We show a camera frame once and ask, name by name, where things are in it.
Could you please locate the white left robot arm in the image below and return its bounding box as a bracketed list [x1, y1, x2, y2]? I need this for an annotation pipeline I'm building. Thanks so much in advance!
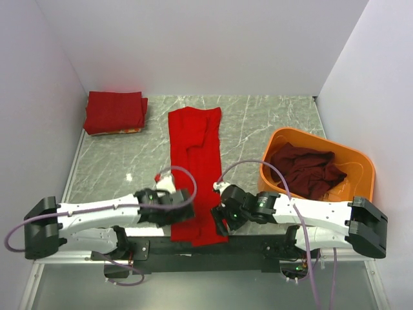
[24, 189, 195, 260]

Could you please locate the aluminium frame rail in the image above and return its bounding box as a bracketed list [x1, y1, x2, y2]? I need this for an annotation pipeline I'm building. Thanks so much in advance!
[320, 248, 375, 262]

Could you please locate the maroon crumpled shirt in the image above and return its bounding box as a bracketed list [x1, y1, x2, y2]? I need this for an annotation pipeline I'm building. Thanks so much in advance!
[270, 143, 347, 200]

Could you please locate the folded patterned orange shirt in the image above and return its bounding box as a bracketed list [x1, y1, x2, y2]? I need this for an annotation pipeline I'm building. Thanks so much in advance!
[92, 128, 142, 136]

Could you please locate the bright red t-shirt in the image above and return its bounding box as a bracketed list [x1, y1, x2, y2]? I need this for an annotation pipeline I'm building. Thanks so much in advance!
[168, 107, 228, 247]

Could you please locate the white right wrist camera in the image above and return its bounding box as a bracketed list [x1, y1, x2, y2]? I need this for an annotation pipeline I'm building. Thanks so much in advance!
[213, 181, 231, 195]

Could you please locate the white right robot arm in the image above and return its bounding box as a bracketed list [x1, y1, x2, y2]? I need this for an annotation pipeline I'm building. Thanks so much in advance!
[211, 181, 388, 259]

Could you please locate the folded dark red shirt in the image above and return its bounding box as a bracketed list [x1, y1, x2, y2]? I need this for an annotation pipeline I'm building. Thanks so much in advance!
[83, 91, 148, 136]

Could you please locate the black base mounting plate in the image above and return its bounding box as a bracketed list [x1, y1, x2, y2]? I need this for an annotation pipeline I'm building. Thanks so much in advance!
[90, 235, 320, 281]

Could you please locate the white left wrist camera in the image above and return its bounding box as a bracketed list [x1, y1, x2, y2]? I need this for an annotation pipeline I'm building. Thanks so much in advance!
[154, 173, 176, 193]

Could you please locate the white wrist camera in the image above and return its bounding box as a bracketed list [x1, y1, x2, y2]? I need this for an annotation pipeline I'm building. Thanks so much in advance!
[154, 173, 176, 193]
[213, 181, 231, 195]

